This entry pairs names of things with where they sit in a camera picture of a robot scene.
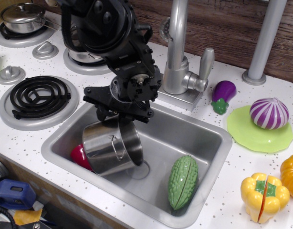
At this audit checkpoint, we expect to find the lidded steel pot middle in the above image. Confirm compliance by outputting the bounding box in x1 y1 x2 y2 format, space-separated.
65 23 106 64

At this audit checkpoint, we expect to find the grey stove knob lower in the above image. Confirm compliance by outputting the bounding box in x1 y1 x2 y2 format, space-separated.
0 66 26 85

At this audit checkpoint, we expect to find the stainless steel pot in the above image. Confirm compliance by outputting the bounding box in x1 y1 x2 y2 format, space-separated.
82 118 144 176

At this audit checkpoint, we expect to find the black coil front burner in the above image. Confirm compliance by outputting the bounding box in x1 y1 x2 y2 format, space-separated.
0 76 79 131

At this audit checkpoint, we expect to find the yellow sponge piece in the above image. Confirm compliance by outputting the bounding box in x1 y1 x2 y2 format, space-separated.
13 209 42 226

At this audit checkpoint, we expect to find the grey burner ring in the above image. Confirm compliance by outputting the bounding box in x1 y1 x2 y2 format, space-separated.
0 21 56 49
63 38 114 76

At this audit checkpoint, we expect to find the orange toy pumpkin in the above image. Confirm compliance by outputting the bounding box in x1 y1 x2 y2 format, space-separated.
280 155 293 197

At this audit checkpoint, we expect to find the purple striped toy onion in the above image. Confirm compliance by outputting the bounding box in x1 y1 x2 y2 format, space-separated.
250 98 289 130

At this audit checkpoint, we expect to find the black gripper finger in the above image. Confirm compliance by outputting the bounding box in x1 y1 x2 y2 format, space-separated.
118 114 134 123
96 106 117 126

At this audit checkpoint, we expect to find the black cable bottom left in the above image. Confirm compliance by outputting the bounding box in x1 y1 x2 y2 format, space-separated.
0 205 16 229

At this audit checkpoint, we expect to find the light green plastic plate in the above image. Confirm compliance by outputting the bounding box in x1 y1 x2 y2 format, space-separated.
227 105 293 153

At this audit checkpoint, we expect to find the grey burner ring middle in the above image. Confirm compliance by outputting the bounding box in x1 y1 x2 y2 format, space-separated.
63 38 114 76

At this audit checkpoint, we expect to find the red toy pepper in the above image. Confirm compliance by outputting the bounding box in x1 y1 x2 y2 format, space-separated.
70 144 92 171

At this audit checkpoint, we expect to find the silver toy faucet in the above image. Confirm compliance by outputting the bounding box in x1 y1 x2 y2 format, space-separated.
159 0 215 111

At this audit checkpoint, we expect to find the grey stove knob upper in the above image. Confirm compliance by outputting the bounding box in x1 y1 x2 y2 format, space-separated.
32 41 59 60

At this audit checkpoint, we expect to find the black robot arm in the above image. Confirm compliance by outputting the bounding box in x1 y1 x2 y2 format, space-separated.
59 0 161 123

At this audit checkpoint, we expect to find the grey burner ring back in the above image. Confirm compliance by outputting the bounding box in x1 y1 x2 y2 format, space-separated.
0 21 56 49

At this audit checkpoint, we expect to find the grey vertical pole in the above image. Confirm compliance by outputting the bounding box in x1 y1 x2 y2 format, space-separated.
242 0 287 86

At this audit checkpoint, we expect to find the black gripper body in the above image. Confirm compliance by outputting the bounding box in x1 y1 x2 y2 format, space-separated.
84 80 153 123

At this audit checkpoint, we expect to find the blue clamp tool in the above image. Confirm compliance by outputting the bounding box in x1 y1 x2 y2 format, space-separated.
0 179 36 210

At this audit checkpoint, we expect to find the yellow toy bell pepper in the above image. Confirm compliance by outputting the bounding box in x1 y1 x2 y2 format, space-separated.
241 173 290 224

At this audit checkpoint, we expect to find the grey stove knob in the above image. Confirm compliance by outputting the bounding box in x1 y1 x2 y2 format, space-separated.
32 41 59 60
0 66 26 85

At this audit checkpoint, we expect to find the silver metal sink basin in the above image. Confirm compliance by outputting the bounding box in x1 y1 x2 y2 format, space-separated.
41 103 232 229

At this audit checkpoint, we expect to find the purple toy eggplant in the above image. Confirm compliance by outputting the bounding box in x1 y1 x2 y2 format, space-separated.
210 81 237 115

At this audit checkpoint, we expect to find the green toy bitter gourd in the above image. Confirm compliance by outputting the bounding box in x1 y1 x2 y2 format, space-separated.
168 155 199 210

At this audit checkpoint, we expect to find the lidded steel saucepan back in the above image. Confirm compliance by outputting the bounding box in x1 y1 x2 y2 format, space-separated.
0 2 64 34

